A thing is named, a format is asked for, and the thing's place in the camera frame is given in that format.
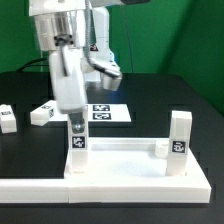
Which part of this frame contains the white desk top tray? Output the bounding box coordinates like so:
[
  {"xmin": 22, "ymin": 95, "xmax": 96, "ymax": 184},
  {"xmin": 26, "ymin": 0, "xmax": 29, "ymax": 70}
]
[{"xmin": 64, "ymin": 137, "xmax": 200, "ymax": 181}]

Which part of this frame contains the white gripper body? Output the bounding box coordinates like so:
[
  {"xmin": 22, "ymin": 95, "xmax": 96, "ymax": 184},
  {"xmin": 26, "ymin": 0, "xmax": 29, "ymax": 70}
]
[{"xmin": 49, "ymin": 47, "xmax": 87, "ymax": 114}]

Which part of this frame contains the black cable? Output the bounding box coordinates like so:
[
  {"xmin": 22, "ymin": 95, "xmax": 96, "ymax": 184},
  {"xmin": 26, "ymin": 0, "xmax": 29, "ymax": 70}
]
[{"xmin": 14, "ymin": 58, "xmax": 51, "ymax": 73}]

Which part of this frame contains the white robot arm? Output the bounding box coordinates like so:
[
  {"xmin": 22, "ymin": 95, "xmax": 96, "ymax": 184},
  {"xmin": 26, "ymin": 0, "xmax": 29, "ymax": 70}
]
[{"xmin": 29, "ymin": 0, "xmax": 150, "ymax": 134}]

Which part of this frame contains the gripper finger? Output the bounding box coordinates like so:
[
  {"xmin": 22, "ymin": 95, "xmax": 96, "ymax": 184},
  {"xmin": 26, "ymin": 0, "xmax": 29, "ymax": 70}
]
[{"xmin": 69, "ymin": 112, "xmax": 85, "ymax": 132}]

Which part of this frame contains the white L-shaped corner guide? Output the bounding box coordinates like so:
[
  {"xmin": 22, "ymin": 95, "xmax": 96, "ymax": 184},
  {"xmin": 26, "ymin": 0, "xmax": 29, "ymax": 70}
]
[{"xmin": 0, "ymin": 142, "xmax": 212, "ymax": 204}]

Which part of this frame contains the fiducial marker plate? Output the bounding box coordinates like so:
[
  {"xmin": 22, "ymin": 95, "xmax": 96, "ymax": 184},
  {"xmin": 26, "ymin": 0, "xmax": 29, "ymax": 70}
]
[{"xmin": 49, "ymin": 103, "xmax": 133, "ymax": 124}]

